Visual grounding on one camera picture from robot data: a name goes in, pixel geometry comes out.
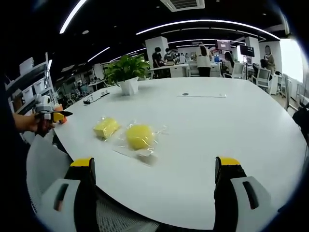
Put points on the white power strip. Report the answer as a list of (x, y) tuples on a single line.
[(106, 93)]

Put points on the green potted plant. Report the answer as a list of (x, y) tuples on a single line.
[(125, 70)]

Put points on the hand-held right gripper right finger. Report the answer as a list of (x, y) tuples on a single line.
[(237, 193)]

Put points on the person's left hand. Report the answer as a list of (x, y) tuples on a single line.
[(27, 123)]

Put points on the white office desk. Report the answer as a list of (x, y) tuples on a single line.
[(173, 70)]

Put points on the wall screen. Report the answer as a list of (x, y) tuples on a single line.
[(247, 50)]

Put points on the square yellow packaged cake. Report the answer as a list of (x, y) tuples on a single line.
[(106, 127)]

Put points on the round yellow packaged cake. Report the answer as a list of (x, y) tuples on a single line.
[(140, 136)]

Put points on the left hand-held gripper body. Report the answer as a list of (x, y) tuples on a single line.
[(43, 106)]

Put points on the ceiling air vent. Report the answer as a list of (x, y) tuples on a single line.
[(182, 4)]

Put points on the black chair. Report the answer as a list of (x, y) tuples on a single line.
[(301, 120)]

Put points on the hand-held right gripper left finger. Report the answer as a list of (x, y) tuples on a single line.
[(72, 193)]

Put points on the white plant pot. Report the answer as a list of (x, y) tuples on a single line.
[(129, 86)]

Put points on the storage shelf with bins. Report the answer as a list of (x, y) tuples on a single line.
[(29, 82)]

